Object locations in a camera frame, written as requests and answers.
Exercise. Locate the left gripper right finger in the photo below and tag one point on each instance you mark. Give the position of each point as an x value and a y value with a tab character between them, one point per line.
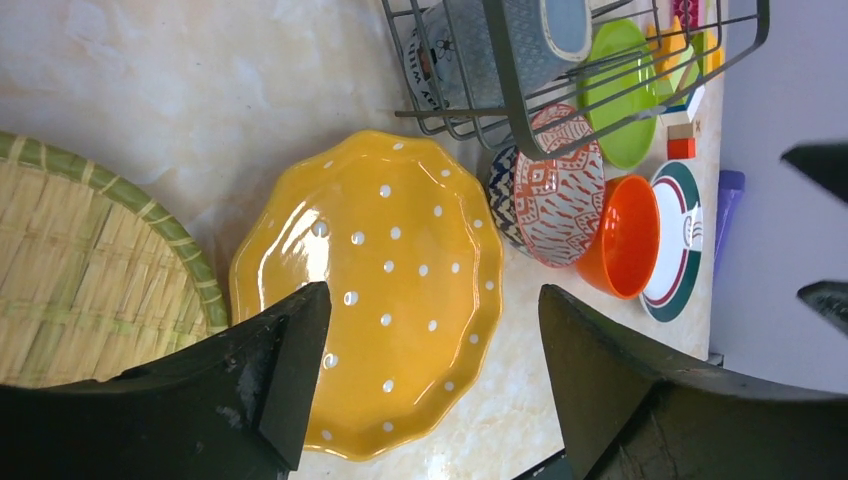
631	407

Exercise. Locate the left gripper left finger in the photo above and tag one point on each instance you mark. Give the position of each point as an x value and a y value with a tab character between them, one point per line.
235	405

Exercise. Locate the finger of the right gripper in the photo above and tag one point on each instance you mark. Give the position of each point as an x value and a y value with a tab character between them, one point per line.
828	298
824	163

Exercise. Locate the orange bowl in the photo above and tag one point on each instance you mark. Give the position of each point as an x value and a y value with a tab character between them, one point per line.
621	259

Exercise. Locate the blue red patterned bowl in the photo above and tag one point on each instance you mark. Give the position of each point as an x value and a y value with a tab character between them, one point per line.
548	209

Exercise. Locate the black wire dish rack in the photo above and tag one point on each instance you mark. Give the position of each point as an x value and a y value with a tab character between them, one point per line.
516	117

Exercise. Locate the grey mug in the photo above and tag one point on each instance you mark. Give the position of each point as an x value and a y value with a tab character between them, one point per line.
453	60

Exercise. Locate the white plate green rim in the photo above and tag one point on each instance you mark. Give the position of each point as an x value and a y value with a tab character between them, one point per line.
681	242

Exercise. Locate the colourful toy block stack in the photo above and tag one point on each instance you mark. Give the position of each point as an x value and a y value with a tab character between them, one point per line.
679	62

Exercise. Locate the round bamboo tray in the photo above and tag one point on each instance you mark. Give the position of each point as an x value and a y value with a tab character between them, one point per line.
97	277

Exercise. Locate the red toy block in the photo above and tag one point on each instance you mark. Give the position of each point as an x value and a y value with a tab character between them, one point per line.
691	14

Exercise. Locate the yellow polka dot plate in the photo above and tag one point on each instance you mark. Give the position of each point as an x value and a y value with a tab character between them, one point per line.
401	233

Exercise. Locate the purple handle tool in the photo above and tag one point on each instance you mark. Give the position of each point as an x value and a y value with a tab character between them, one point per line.
731	188

